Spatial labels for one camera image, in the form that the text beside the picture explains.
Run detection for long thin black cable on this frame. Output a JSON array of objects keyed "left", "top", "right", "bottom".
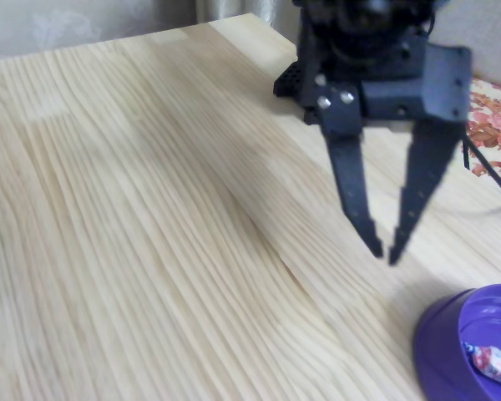
[{"left": 467, "top": 144, "right": 501, "bottom": 210}]

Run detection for beige patterned curtain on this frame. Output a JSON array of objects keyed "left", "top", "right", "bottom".
[{"left": 0, "top": 0, "right": 302, "bottom": 63}]

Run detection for black robot arm with base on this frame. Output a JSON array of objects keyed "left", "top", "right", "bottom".
[{"left": 273, "top": 0, "right": 448, "bottom": 127}]

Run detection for purple plastic bowl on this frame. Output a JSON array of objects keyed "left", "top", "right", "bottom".
[{"left": 412, "top": 283, "right": 501, "bottom": 401}]

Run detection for grey sofa backrest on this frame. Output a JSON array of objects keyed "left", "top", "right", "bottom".
[{"left": 432, "top": 0, "right": 501, "bottom": 93}]

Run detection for candy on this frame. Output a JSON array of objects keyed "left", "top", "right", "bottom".
[{"left": 461, "top": 341, "right": 501, "bottom": 393}]

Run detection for floral patterned cloth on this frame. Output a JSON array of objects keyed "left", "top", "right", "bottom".
[{"left": 463, "top": 77, "right": 501, "bottom": 181}]

